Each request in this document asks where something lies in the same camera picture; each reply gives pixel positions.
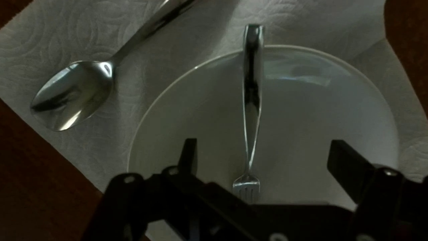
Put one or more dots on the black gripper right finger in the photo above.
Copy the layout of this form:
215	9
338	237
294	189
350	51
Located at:
392	205

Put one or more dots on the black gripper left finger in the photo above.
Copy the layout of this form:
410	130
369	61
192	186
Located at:
178	201

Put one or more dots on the silver metal fork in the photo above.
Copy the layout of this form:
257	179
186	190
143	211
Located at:
251	88

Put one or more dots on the silver metal spoon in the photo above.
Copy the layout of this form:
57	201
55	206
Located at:
71	88

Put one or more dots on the white round plate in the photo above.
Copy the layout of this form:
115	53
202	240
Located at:
311	124

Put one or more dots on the white paper napkin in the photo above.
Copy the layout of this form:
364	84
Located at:
155	57

